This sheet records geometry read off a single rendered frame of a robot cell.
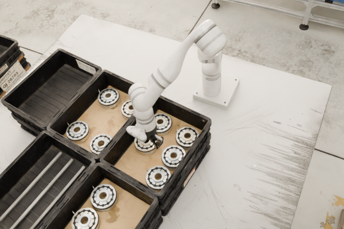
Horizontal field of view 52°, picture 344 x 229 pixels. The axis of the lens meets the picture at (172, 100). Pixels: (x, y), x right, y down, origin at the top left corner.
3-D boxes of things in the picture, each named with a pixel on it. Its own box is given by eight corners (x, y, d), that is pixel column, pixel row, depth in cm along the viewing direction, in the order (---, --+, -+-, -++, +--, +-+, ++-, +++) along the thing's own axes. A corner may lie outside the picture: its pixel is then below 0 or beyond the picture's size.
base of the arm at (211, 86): (208, 79, 186) (208, 59, 172) (223, 87, 182) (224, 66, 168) (199, 92, 182) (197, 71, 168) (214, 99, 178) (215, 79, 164)
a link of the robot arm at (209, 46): (232, 40, 112) (227, 49, 137) (212, 17, 112) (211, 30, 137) (209, 59, 112) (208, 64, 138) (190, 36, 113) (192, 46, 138)
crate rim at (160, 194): (155, 95, 161) (154, 91, 160) (213, 122, 150) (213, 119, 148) (99, 163, 142) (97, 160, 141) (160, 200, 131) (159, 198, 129)
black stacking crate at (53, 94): (66, 63, 192) (59, 48, 183) (108, 84, 181) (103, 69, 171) (11, 115, 173) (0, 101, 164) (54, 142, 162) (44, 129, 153)
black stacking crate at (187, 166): (157, 108, 169) (154, 93, 160) (212, 134, 158) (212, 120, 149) (105, 173, 150) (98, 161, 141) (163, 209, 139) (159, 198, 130)
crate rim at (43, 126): (60, 50, 184) (59, 47, 182) (104, 71, 173) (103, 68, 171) (1, 104, 165) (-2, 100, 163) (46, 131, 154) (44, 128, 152)
